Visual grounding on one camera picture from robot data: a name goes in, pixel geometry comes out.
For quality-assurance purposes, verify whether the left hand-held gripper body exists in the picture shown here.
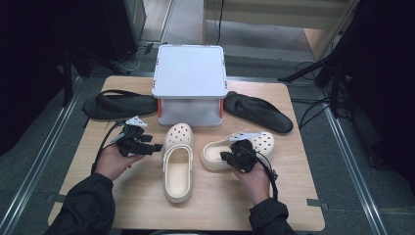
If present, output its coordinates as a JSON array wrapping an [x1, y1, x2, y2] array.
[[115, 116, 155, 157]]

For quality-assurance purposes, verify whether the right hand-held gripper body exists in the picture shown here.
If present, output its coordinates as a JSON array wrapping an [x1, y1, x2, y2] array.
[[227, 131, 263, 173]]

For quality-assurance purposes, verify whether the cream clog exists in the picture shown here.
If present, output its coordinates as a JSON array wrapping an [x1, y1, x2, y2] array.
[[161, 122, 195, 205], [200, 131, 276, 172]]

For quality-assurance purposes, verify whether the black flip-flop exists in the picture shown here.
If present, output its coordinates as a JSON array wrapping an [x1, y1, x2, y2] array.
[[82, 89, 159, 120], [223, 91, 294, 134]]

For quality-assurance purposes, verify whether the person's left hand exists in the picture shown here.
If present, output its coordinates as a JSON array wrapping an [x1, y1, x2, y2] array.
[[94, 143, 145, 182]]

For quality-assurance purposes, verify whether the person's right hand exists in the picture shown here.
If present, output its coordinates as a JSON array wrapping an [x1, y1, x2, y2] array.
[[233, 162, 272, 207]]

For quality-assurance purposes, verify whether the grey tape piece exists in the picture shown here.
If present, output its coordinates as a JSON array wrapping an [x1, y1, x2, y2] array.
[[306, 198, 329, 211], [45, 193, 68, 204]]

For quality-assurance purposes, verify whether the dark cabinet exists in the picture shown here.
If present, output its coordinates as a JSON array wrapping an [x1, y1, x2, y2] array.
[[101, 0, 147, 64]]

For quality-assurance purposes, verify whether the black tripod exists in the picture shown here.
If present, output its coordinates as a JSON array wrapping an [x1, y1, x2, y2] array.
[[277, 38, 351, 118]]

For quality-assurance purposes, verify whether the black curtain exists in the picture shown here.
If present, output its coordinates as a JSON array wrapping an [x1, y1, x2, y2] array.
[[326, 0, 415, 194], [0, 0, 111, 157]]

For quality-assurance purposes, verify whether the wooden cabinet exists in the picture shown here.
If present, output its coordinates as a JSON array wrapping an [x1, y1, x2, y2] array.
[[202, 0, 360, 62]]

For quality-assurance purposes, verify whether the right hand-held gripper cable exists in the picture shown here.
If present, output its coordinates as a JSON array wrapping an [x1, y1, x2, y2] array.
[[243, 146, 279, 201]]

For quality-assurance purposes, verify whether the hand-held gripper cable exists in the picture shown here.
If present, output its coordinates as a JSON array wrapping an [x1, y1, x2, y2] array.
[[91, 119, 127, 175], [243, 146, 279, 201]]

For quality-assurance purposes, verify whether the left hand-held gripper cable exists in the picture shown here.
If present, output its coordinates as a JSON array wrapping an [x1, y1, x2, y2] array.
[[91, 119, 127, 175]]

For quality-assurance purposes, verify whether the white floor cable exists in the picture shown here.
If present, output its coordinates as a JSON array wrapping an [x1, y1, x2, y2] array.
[[121, 48, 149, 73]]

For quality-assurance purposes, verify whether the black floor cable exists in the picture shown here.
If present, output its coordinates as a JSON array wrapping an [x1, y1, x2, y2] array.
[[291, 97, 332, 130]]

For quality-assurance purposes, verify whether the metal floor rail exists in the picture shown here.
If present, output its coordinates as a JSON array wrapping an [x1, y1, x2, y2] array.
[[0, 76, 82, 235], [317, 87, 390, 235]]

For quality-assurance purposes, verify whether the black hanging cable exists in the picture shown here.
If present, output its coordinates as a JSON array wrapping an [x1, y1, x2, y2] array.
[[215, 0, 226, 46]]

